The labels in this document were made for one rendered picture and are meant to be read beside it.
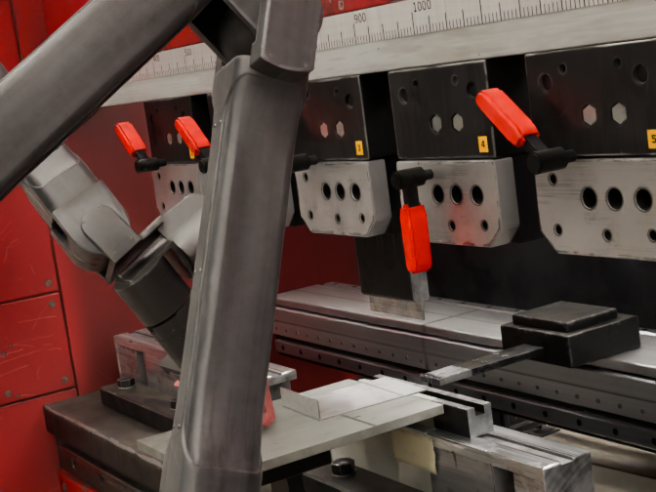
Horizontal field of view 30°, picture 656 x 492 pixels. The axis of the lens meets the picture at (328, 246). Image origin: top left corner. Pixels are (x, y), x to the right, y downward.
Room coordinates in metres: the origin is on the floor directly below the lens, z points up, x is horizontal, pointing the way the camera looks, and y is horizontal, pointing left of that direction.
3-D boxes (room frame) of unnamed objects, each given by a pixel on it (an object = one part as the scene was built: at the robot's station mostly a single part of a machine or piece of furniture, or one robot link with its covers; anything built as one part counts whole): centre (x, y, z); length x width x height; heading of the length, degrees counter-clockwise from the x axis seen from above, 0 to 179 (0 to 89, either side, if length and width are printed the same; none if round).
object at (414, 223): (1.13, -0.09, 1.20); 0.04 x 0.02 x 0.10; 120
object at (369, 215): (1.31, -0.05, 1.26); 0.15 x 0.09 x 0.17; 30
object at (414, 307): (1.29, -0.06, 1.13); 0.10 x 0.02 x 0.10; 30
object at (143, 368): (1.77, 0.22, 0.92); 0.50 x 0.06 x 0.10; 30
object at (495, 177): (1.14, -0.15, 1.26); 0.15 x 0.09 x 0.17; 30
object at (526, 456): (1.24, -0.09, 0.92); 0.39 x 0.06 x 0.10; 30
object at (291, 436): (1.22, 0.06, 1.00); 0.26 x 0.18 x 0.01; 120
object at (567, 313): (1.37, -0.20, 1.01); 0.26 x 0.12 x 0.05; 120
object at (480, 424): (1.27, -0.08, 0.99); 0.20 x 0.03 x 0.03; 30
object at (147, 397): (1.78, 0.29, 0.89); 0.30 x 0.05 x 0.03; 30
